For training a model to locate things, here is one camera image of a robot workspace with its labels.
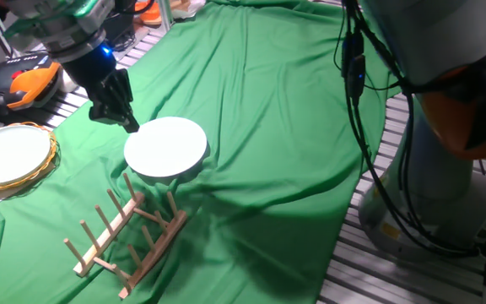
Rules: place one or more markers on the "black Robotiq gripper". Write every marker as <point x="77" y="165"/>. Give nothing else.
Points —
<point x="93" y="69"/>

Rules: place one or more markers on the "white round dish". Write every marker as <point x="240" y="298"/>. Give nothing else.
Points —
<point x="165" y="148"/>

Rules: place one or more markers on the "wooden peg dish rack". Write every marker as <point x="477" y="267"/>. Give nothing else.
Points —
<point x="125" y="236"/>

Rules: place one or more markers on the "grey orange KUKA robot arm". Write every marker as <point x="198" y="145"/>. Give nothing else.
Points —
<point x="437" y="42"/>

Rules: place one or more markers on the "orange black teach pendant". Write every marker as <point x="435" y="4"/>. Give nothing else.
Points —
<point x="23" y="86"/>

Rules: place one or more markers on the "orange plastic object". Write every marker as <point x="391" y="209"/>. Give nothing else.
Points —
<point x="148" y="12"/>

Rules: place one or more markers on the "white plastic bag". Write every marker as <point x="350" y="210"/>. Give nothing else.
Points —
<point x="188" y="9"/>

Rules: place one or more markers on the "white plate with gold rim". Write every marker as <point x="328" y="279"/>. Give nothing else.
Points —
<point x="9" y="154"/>

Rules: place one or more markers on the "green cloth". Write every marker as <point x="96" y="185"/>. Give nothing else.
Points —
<point x="268" y="126"/>

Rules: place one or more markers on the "grey metal base plate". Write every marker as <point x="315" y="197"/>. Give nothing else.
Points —
<point x="135" y="40"/>

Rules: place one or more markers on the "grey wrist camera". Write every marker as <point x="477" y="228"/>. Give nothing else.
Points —
<point x="97" y="10"/>

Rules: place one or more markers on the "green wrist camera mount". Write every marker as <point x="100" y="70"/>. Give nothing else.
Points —
<point x="57" y="12"/>

